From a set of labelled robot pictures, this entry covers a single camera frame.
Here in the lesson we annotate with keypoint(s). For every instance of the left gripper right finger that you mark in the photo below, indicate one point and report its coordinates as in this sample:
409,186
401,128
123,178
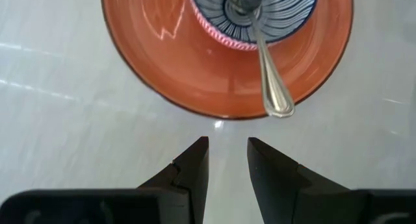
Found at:
279,185

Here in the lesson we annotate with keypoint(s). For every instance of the orange round plate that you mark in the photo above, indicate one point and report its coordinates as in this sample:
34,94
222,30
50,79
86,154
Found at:
182,65

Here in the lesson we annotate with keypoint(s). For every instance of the blue striped patterned bowl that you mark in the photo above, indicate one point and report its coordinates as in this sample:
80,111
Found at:
286,16

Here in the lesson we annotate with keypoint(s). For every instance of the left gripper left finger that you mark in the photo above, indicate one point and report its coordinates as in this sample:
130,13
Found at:
191,172

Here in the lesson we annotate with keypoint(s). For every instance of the silver metal spoon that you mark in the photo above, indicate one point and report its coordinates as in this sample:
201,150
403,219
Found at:
273,84

